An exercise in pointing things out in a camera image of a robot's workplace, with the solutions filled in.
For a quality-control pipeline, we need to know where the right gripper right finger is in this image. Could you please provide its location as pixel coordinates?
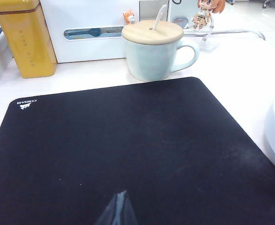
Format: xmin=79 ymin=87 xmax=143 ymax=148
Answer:
xmin=118 ymin=191 xmax=138 ymax=225

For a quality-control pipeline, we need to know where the pale ceramic mug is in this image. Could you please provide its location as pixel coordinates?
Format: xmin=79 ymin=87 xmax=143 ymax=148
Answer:
xmin=125 ymin=37 xmax=200 ymax=82

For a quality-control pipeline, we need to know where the orange-haired anime figurine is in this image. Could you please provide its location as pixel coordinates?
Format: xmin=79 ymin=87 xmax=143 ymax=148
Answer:
xmin=192 ymin=0 xmax=226 ymax=30

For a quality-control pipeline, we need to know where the black Corsair mouse pad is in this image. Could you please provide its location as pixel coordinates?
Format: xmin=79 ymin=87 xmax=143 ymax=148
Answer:
xmin=0 ymin=76 xmax=275 ymax=225

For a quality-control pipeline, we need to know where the thin white desk cable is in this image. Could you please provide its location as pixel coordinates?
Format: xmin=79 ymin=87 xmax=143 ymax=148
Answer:
xmin=183 ymin=29 xmax=266 ymax=41

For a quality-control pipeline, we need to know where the round wooden mug lid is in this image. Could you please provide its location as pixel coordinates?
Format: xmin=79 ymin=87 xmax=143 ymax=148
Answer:
xmin=121 ymin=20 xmax=184 ymax=46

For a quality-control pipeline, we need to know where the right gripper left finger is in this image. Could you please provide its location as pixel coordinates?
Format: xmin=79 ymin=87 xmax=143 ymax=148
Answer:
xmin=95 ymin=192 xmax=123 ymax=225

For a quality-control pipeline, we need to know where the white box with grey panel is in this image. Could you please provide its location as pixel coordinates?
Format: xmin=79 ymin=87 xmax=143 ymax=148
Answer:
xmin=139 ymin=0 xmax=199 ymax=30

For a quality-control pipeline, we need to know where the clear figurine stand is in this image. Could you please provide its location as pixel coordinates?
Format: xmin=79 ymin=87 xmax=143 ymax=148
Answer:
xmin=198 ymin=14 xmax=219 ymax=51

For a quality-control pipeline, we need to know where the white ceramic spoon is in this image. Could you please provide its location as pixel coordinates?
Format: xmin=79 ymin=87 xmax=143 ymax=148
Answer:
xmin=151 ymin=4 xmax=168 ymax=31

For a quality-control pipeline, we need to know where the yellow rectangular tin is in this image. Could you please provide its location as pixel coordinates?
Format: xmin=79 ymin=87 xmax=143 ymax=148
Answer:
xmin=0 ymin=0 xmax=58 ymax=79

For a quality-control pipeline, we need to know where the white tissue box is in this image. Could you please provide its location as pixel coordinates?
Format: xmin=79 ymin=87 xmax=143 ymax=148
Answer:
xmin=40 ymin=0 xmax=140 ymax=63

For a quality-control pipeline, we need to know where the small orange cat figurine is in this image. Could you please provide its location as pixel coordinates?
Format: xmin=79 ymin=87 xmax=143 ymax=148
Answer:
xmin=122 ymin=9 xmax=136 ymax=25

